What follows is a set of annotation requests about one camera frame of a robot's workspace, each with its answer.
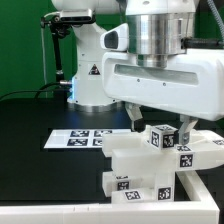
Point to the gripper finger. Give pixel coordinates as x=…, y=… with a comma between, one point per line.
x=135, y=115
x=188, y=123

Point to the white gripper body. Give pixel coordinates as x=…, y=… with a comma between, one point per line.
x=191, y=84

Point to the white chair nut cube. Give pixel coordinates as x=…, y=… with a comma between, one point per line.
x=162, y=136

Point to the white chair back frame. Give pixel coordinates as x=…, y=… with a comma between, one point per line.
x=133, y=155

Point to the white chair seat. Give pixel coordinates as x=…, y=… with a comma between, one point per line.
x=161, y=185

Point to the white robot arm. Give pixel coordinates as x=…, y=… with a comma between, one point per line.
x=153, y=60

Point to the white corner fence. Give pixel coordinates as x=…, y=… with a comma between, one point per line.
x=200, y=209

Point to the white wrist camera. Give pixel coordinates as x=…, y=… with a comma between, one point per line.
x=116, y=39

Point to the black camera stand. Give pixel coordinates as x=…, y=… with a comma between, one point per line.
x=59, y=30

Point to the grey camera on stand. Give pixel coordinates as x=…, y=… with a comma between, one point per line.
x=76, y=16

